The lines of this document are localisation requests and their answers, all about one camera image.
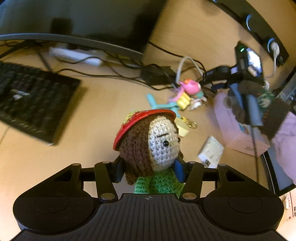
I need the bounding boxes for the pink pig toy keychain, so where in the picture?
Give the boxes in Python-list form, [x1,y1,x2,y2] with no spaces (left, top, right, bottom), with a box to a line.
[179,79,201,95]

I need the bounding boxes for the pale yellow small toy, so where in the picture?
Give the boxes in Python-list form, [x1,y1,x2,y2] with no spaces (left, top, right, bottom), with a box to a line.
[175,116,197,137]

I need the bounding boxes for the crochet doll with red hat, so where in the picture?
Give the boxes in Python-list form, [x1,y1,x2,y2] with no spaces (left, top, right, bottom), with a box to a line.
[113,109,184,196]

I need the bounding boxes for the pink yellow cupcake toy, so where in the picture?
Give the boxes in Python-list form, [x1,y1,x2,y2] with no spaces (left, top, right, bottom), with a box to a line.
[169,92,190,110]

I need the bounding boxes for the gloved right hand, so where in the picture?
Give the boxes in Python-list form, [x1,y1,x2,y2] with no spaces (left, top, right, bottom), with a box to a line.
[223,80,292,141]

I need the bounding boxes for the pink cardboard box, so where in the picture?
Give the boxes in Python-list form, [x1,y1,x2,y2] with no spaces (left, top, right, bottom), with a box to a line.
[212,91,271,156]

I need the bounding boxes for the black power adapter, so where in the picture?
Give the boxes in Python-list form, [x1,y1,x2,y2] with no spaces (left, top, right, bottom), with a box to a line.
[140,65,177,86]

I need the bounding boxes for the black keyboard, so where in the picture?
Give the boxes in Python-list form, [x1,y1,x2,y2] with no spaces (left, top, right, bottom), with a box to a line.
[1,62,81,145]

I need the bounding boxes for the white power strip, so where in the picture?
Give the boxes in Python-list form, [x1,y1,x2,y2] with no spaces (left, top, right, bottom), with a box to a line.
[49,47,107,66]

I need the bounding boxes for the computer monitor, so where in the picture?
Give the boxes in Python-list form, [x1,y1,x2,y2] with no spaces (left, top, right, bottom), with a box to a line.
[1,0,166,60]

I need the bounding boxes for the grey cable loop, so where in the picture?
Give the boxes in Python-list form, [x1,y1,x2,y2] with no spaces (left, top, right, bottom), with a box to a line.
[175,56,204,84]

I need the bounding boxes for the black cables bundle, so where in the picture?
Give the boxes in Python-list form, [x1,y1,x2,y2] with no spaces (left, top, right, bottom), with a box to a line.
[0,39,209,93]

